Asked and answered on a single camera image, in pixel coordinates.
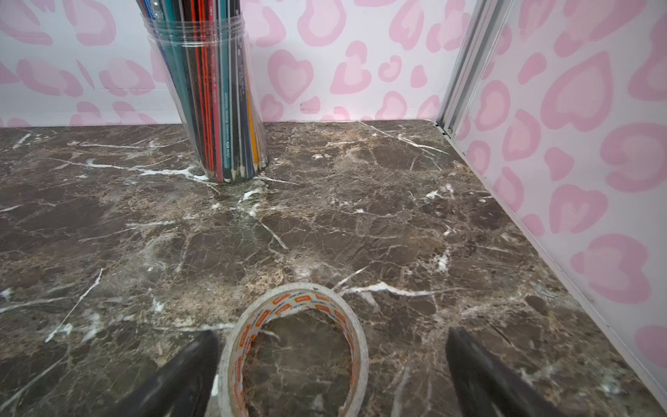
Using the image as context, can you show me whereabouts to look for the aluminium frame post right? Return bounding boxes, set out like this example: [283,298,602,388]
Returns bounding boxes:
[435,0,514,139]

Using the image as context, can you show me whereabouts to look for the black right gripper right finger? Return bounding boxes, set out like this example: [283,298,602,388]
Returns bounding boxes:
[446,327,563,417]

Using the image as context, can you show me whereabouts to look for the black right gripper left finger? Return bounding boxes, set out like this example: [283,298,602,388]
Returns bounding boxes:
[105,331,221,416]

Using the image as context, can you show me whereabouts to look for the clear tape roll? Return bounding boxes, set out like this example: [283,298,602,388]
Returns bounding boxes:
[218,283,370,416]

